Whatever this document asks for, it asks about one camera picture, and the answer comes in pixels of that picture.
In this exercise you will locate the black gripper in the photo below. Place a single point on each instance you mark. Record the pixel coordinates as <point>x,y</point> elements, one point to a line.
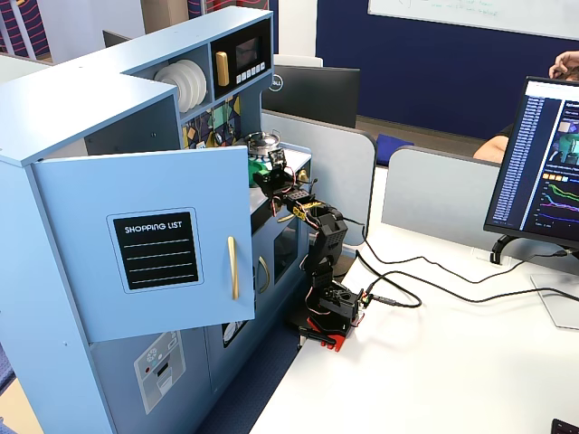
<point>266,182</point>

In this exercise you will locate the person bare forearm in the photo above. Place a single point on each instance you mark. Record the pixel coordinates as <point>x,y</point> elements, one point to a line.
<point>493,148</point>

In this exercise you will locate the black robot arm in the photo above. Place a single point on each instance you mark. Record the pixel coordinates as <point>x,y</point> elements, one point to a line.
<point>330,230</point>

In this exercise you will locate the steel pot lid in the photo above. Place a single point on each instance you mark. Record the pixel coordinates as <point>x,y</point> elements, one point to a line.
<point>260,138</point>

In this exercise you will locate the person bare hand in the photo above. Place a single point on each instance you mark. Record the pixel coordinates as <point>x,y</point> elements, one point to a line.
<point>563,63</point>

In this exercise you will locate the green printed container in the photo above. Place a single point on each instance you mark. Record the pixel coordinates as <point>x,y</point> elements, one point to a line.
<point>251,168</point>

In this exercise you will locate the steel cooking pot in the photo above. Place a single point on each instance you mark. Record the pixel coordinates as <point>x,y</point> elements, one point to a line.
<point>263,150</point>

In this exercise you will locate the gold stove knob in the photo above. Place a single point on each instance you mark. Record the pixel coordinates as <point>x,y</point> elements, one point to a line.
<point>303,175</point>

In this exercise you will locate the steel skimmer spoon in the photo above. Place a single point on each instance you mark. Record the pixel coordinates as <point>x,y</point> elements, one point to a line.
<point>219,137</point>

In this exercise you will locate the grey office partition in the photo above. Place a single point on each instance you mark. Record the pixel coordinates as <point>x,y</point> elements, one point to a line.
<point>434,190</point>
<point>325,158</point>

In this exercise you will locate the black dell monitor back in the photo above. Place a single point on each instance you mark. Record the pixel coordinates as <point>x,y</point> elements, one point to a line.
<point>316,95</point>

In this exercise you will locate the white toy plate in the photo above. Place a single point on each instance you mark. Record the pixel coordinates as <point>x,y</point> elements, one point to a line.
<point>194,88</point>
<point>174,71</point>
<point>162,76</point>

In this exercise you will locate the dark blue upholstered chair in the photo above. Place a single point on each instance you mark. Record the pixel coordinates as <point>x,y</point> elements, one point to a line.
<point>400,147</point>

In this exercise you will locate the black toy microwave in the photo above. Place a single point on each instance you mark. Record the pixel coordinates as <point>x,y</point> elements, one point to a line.
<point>230,34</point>

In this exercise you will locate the red table clamp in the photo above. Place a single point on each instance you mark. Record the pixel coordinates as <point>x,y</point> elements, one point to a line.
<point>337,342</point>

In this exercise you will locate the dark monitor back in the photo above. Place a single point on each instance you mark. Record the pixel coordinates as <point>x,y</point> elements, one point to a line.
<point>113,39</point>

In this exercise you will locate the blue cupboard door shopping list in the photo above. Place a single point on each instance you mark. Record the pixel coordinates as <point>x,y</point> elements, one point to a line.
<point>68,248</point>

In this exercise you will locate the blue wooden toy kitchen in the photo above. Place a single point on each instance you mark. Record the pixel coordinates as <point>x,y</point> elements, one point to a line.
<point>68,90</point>

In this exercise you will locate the blue freezer door ice dispenser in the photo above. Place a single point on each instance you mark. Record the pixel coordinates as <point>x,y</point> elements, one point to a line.
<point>113,398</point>

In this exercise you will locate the black computer monitor lit screen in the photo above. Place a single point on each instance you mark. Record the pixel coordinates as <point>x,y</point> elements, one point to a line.
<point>534,158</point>

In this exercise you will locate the grey flat monitor base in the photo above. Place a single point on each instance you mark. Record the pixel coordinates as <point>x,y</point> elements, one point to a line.
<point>561,307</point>

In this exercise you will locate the dark phone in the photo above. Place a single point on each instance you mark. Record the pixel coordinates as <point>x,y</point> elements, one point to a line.
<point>566,427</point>

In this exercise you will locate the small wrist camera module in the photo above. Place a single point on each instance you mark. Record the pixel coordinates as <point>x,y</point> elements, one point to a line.
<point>277,158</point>

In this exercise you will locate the white wall whiteboard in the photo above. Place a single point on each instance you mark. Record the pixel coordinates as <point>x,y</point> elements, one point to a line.
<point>452,13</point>

